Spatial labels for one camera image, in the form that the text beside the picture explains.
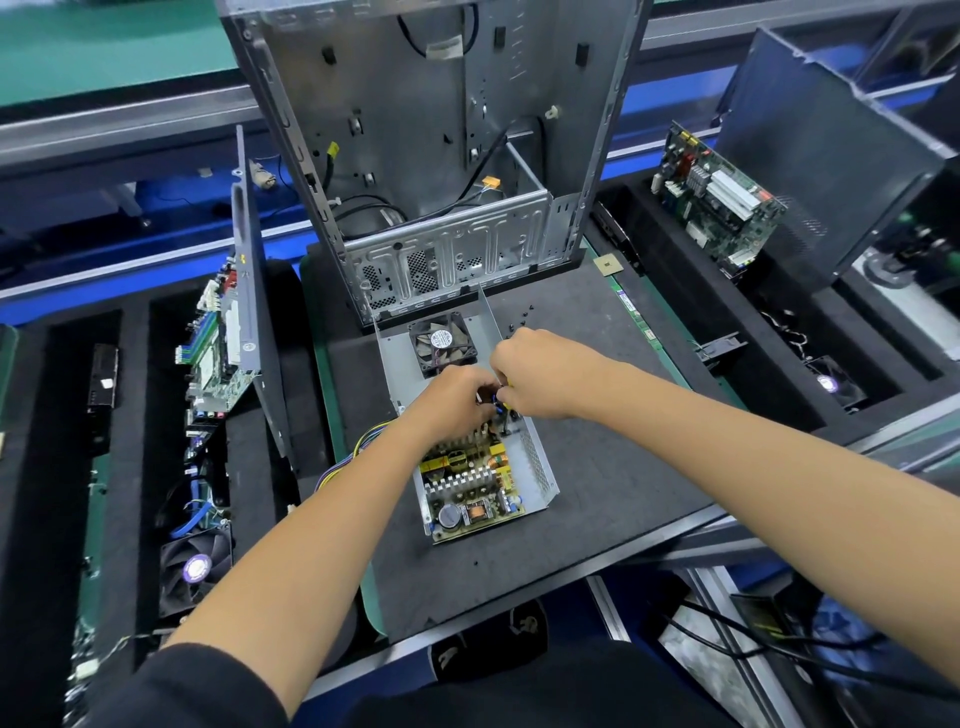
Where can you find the person's left hand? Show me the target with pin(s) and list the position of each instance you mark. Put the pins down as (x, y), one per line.
(450, 408)

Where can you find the person's right hand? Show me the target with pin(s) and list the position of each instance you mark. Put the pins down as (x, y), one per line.
(552, 375)

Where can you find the silver power supply unit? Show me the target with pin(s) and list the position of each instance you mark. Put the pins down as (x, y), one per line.
(402, 368)

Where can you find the power supply circuit board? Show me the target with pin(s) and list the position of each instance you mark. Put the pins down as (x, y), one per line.
(465, 495)

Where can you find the person's right forearm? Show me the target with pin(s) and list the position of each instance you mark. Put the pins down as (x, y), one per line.
(780, 495)

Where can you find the person's left forearm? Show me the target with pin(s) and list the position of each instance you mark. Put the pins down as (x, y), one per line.
(300, 563)

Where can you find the person's right black shoe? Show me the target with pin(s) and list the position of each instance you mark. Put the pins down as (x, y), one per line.
(525, 623)

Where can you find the person's black shoe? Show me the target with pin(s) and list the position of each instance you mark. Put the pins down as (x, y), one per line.
(525, 623)
(453, 663)

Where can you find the person's left black shoe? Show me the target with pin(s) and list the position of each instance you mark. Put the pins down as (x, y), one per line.
(453, 663)

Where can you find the silver metal computer case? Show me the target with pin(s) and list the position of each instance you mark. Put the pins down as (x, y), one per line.
(435, 128)

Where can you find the person's black clothing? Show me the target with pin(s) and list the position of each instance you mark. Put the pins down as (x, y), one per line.
(540, 698)

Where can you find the scattered small black screws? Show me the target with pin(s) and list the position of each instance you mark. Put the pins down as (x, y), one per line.
(521, 315)

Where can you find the small beige square chip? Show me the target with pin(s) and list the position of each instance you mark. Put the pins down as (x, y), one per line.
(608, 264)

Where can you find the black foam work mat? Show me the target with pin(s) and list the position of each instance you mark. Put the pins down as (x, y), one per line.
(630, 480)

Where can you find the dark grey case side panel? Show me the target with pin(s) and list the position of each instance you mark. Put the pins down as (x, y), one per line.
(258, 300)

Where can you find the black foam tray with recess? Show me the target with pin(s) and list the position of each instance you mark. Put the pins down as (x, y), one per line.
(773, 390)

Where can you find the green board with white parts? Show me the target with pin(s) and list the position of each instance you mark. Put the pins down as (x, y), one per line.
(720, 195)

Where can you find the small black lit fan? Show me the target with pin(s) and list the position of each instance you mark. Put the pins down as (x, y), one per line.
(828, 383)

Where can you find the black cooler fan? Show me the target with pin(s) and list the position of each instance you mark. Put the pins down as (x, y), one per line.
(195, 567)

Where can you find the small black rectangular component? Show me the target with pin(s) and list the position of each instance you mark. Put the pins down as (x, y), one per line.
(102, 378)

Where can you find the large black metal panel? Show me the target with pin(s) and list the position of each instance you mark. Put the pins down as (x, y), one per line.
(840, 150)

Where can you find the grey round metal part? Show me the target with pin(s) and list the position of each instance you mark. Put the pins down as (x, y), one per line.
(908, 270)

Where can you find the black foam tray with slots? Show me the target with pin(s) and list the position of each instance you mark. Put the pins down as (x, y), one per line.
(60, 525)

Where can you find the green conveyor belt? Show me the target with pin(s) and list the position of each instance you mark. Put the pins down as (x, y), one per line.
(90, 53)

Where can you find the small black metal bracket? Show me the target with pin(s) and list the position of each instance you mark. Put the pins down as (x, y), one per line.
(720, 348)

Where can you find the grey metal conveyor rail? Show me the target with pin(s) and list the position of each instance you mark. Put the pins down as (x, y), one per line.
(105, 135)

